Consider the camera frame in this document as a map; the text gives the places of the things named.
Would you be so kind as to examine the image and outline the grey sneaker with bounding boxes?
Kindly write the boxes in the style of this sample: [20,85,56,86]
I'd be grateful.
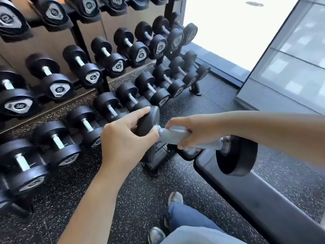
[167,191,184,208]
[148,227,167,244]

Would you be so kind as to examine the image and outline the row of black dumbbells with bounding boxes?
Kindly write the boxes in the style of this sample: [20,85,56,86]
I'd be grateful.
[0,11,198,120]
[0,50,211,214]
[0,0,184,44]

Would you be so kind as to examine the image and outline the person's right forearm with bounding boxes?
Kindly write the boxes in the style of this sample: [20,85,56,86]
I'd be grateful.
[212,110,325,174]

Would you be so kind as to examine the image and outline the black padded workout bench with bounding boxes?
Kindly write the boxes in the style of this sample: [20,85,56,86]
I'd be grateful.
[141,141,325,244]

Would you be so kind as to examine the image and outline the person's right hand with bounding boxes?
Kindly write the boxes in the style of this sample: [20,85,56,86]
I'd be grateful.
[165,114,217,151]

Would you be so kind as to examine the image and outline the blue jeans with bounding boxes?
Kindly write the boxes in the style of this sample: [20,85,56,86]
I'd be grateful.
[160,202,248,244]

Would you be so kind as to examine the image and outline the person's left forearm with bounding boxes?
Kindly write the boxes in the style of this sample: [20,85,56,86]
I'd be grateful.
[58,164,134,244]

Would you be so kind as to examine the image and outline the black dumbbell rack frame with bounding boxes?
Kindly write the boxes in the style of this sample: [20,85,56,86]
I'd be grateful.
[0,0,203,218]

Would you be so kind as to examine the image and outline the black dumbbell with knurled handle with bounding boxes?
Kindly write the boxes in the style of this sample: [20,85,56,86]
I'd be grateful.
[137,105,258,177]

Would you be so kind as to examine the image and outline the person's left hand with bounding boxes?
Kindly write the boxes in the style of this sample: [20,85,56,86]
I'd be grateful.
[100,107,160,174]

